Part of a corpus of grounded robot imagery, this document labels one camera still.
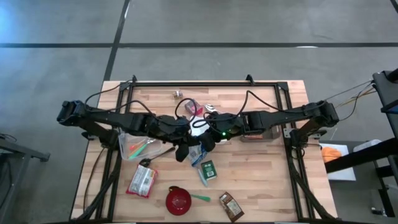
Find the clear plastic bin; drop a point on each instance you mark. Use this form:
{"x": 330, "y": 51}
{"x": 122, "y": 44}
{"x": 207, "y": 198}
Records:
{"x": 124, "y": 140}

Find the orange object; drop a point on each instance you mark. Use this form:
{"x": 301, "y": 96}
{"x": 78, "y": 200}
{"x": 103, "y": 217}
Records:
{"x": 331, "y": 154}

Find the red and white noodle packet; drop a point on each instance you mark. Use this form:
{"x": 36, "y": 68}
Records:
{"x": 141, "y": 181}

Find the black spoon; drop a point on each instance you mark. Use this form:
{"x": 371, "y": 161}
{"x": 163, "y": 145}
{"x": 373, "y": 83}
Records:
{"x": 145, "y": 161}

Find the brown packet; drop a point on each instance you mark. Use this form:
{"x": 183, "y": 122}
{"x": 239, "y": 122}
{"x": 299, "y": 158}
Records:
{"x": 231, "y": 206}

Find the grey side table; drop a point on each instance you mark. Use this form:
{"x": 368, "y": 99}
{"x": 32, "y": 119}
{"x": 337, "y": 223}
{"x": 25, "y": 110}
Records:
{"x": 18, "y": 149}

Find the small glass jar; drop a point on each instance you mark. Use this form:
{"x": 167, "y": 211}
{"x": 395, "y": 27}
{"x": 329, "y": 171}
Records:
{"x": 178, "y": 94}

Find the white box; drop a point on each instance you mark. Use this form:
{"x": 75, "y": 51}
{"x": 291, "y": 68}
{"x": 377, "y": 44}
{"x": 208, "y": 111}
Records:
{"x": 367, "y": 145}

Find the white plastic bin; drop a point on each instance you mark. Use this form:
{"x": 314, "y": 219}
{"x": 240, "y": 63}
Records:
{"x": 193, "y": 130}

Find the black equipment cart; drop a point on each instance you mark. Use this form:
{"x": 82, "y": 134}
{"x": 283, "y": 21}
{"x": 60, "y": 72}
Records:
{"x": 385, "y": 90}

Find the blue and white snack packet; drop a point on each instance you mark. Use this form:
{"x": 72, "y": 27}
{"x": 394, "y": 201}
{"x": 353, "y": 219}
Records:
{"x": 196, "y": 154}

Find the small black device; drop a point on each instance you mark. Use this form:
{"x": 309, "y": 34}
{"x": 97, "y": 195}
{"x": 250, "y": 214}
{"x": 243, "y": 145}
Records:
{"x": 377, "y": 211}

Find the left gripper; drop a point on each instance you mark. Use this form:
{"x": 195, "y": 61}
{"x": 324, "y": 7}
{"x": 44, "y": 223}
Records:
{"x": 174, "y": 130}

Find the black metal frame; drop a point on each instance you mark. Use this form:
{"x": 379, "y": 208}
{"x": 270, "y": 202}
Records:
{"x": 202, "y": 84}

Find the red spice box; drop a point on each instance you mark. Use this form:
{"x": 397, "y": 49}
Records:
{"x": 196, "y": 109}

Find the white paper sheet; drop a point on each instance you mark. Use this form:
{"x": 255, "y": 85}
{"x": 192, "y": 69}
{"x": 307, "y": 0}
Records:
{"x": 342, "y": 174}

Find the silver metal bracket plate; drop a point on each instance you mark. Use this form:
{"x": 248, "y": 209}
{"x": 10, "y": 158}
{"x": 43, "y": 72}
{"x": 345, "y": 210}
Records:
{"x": 287, "y": 132}

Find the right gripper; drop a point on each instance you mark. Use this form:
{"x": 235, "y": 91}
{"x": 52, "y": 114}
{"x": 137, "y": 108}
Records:
{"x": 227, "y": 126}

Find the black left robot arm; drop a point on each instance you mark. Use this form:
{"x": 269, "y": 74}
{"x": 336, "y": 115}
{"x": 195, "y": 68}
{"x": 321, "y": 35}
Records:
{"x": 109, "y": 116}

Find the green spice tin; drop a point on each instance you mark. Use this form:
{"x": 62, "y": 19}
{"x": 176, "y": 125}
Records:
{"x": 208, "y": 170}

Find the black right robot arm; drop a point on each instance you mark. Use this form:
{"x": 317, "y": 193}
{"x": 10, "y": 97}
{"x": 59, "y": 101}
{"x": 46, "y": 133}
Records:
{"x": 280, "y": 116}

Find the red bowl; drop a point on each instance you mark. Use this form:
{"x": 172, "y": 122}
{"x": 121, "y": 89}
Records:
{"x": 178, "y": 201}

